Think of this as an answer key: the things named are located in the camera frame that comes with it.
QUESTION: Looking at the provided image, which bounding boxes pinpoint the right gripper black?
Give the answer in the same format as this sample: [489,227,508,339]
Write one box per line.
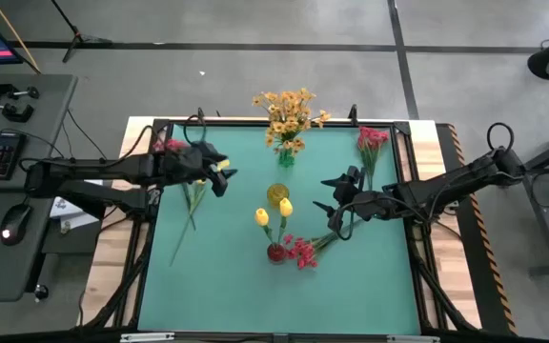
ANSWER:
[312,166,397,233]

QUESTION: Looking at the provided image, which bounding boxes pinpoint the black metal table frame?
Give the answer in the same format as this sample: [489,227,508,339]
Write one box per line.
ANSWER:
[77,116,481,343]

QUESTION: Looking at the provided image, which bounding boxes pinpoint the orange artificial flower bunch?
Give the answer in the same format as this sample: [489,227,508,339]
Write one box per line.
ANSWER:
[251,88,318,135]
[264,110,333,156]

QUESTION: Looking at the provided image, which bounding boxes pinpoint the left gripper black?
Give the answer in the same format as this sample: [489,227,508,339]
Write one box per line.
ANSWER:
[159,141,239,198]

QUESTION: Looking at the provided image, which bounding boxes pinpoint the red artificial flower bunch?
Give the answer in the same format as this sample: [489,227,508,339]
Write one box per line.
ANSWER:
[356,125,391,192]
[282,216,366,272]
[152,136,197,232]

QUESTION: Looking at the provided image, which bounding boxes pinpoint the black screw clamp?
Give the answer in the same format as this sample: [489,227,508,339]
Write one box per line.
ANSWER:
[0,98,35,124]
[0,81,41,101]

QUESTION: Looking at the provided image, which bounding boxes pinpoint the green flower stems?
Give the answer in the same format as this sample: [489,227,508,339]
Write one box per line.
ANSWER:
[169,178,208,267]

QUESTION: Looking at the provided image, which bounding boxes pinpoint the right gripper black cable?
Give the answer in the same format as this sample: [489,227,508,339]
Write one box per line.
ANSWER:
[336,204,358,242]

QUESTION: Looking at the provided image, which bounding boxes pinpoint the yellow artificial tulip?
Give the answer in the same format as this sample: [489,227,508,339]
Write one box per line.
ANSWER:
[254,207,278,249]
[276,196,295,248]

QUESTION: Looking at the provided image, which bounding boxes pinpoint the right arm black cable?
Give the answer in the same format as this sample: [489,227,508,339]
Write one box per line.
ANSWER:
[486,121,516,154]

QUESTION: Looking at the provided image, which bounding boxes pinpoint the black tripod stand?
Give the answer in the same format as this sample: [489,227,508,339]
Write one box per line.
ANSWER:
[49,0,113,65]

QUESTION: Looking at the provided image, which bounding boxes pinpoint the red ribbed glass vase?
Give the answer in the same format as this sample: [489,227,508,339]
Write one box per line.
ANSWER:
[266,242,288,265]

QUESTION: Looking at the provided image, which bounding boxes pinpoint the white paper sheets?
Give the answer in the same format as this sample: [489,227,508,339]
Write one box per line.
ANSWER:
[49,178,105,233]

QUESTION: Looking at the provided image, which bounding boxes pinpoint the black panel with hazard stripe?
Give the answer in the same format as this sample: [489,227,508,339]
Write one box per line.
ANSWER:
[436,122,519,335]

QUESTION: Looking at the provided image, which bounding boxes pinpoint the yellow glass vase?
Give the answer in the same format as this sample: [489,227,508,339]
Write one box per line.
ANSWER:
[267,183,291,209]

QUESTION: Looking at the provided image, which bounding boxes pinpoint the black computer mouse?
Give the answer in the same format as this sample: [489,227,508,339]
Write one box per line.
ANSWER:
[0,203,33,248]

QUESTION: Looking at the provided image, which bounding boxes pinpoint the green glass vase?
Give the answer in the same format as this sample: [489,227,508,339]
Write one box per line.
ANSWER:
[277,150,296,170]

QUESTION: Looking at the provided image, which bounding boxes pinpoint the teal table mat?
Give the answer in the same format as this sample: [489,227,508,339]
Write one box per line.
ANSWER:
[136,122,422,336]

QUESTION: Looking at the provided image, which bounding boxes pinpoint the grey desk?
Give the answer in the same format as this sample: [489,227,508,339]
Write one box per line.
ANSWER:
[0,73,79,304]

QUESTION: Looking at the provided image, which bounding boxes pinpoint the silver metal bracket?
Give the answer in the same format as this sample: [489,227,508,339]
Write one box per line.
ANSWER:
[119,332,176,343]
[387,334,441,343]

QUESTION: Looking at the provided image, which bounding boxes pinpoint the thin wooden rod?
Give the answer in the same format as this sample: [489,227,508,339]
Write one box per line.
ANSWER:
[0,0,43,75]

